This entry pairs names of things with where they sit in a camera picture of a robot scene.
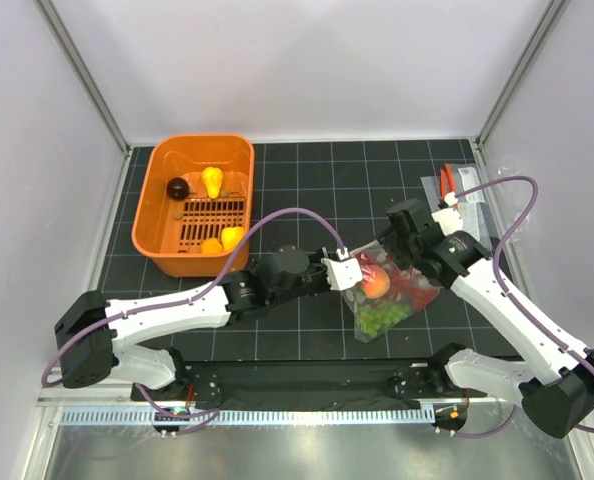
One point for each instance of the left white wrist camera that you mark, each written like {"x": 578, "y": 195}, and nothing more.
{"x": 343, "y": 271}

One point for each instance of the spare zip bags orange zippers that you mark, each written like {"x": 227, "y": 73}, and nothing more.
{"x": 473, "y": 207}

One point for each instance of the orange plastic basket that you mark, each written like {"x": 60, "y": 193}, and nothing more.
{"x": 170, "y": 232}

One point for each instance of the clear dotted zip bag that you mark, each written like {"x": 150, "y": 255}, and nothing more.
{"x": 373, "y": 247}

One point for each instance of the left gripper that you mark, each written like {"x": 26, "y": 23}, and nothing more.
{"x": 317, "y": 258}

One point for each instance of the green toy grapes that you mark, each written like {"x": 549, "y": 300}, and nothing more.
{"x": 373, "y": 321}

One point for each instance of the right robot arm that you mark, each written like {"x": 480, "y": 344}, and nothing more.
{"x": 554, "y": 382}

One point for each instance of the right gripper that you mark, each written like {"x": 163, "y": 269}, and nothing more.
{"x": 389, "y": 237}

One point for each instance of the yellow toy lemon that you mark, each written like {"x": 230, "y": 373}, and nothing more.
{"x": 231, "y": 236}

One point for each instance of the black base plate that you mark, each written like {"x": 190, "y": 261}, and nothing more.
{"x": 309, "y": 386}

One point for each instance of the yellow toy pear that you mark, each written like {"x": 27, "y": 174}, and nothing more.
{"x": 212, "y": 178}

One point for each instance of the dark plum toy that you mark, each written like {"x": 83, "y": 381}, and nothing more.
{"x": 177, "y": 189}

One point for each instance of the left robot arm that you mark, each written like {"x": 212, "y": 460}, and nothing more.
{"x": 99, "y": 339}

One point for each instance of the peach toy fruit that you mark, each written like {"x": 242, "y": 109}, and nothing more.
{"x": 376, "y": 282}

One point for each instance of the orange toy mango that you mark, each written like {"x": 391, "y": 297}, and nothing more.
{"x": 211, "y": 246}

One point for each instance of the red toy lobster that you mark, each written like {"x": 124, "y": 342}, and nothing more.
{"x": 407, "y": 287}

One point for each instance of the slotted cable duct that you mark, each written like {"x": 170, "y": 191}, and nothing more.
{"x": 147, "y": 416}

